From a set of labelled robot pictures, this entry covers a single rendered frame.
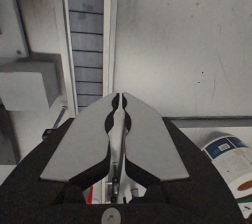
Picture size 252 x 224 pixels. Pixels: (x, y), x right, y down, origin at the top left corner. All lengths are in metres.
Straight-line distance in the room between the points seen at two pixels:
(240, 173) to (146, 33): 0.53
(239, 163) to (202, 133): 0.14
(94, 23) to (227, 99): 0.54
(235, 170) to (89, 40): 0.60
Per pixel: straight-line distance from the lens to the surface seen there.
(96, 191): 0.44
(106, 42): 0.29
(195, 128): 0.56
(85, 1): 0.33
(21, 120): 0.55
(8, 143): 0.62
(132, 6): 0.38
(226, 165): 0.62
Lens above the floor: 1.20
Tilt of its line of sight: 59 degrees down
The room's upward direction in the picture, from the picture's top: 166 degrees clockwise
